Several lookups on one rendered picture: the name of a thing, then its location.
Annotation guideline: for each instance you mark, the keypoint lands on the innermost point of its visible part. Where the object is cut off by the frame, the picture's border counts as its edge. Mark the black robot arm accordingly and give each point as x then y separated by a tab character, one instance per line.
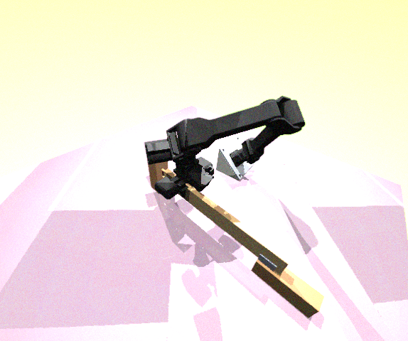
281	116

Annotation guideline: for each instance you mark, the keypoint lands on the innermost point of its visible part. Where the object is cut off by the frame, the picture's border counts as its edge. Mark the long wooden bed rail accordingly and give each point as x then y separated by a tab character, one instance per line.
236	229

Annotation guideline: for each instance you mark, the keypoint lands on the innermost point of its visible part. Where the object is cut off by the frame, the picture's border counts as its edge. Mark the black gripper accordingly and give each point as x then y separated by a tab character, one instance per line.
170	187

